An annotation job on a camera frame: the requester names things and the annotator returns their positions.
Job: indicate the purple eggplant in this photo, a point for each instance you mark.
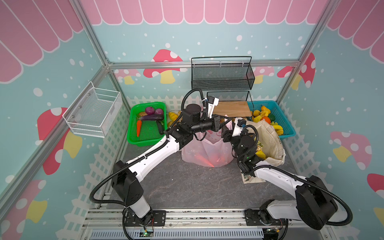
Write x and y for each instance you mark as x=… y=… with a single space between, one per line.
x=154 y=117

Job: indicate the green plastic basket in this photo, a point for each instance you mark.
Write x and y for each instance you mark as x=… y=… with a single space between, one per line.
x=149 y=132

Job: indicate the pink plastic grocery bag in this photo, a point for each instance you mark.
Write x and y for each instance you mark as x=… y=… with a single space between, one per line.
x=207 y=149

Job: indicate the orange fruit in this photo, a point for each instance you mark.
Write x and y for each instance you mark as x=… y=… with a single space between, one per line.
x=267 y=119

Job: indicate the black mesh wall basket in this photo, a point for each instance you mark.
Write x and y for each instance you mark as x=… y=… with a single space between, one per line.
x=227 y=73

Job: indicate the teal plastic basket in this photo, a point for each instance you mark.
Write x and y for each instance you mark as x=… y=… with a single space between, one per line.
x=280 y=117

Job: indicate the striped bread roll left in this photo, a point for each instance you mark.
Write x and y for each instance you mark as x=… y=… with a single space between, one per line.
x=173 y=116

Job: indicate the black wire shelf rack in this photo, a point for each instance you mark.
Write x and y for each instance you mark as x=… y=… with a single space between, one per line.
x=232 y=103

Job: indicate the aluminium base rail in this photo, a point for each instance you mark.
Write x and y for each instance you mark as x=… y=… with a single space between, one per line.
x=194 y=224

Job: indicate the purple onion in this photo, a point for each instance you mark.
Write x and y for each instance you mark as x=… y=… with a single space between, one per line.
x=150 y=111
x=159 y=111

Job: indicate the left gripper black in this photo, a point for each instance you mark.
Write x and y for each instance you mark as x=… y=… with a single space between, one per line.
x=216 y=122

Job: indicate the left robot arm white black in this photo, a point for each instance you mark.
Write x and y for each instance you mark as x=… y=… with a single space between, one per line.
x=128 y=176

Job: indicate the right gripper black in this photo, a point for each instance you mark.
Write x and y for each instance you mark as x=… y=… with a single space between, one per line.
x=226 y=135

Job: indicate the yellow banana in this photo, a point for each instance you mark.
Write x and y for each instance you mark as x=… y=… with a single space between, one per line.
x=279 y=129

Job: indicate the yellow Lays chips bag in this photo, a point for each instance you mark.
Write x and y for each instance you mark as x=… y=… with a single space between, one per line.
x=261 y=154

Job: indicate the yellow green corn snack bag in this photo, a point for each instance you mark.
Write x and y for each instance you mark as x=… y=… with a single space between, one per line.
x=259 y=146

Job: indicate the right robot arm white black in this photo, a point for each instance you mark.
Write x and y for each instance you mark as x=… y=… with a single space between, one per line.
x=313 y=203

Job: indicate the white wire wall basket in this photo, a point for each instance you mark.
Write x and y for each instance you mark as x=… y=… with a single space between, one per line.
x=93 y=112

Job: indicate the canvas tote bag leaf print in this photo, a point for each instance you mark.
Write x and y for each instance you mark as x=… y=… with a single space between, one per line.
x=274 y=153

